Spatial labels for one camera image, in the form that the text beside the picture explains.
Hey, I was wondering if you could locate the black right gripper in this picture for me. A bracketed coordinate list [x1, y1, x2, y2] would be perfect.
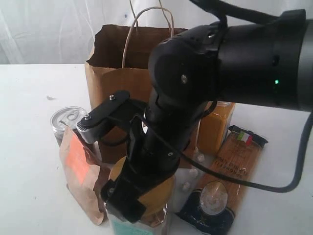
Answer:
[100, 98, 196, 216]

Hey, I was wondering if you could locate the clear jar yellow lid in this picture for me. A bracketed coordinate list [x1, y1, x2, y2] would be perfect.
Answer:
[105, 157, 175, 235]

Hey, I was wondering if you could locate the silver pull-tab can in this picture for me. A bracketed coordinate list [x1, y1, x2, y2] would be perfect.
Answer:
[50, 106, 96, 153]

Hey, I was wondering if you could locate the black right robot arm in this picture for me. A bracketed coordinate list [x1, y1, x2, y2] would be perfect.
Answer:
[101, 0, 313, 222]

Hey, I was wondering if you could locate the brown paper shopping bag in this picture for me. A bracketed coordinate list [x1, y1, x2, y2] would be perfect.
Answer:
[84, 0, 203, 169]

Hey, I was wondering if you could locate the kraft coffee pouch orange label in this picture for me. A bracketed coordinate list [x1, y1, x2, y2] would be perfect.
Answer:
[59, 127, 110, 226]

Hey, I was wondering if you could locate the spaghetti pack dark wrapper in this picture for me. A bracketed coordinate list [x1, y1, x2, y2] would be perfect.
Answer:
[176, 125, 268, 235]

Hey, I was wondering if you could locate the orange juice bottle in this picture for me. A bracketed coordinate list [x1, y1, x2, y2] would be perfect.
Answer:
[197, 101, 235, 156]

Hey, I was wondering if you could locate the small grey paper scrap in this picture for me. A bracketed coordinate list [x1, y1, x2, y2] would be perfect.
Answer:
[46, 95, 56, 100]

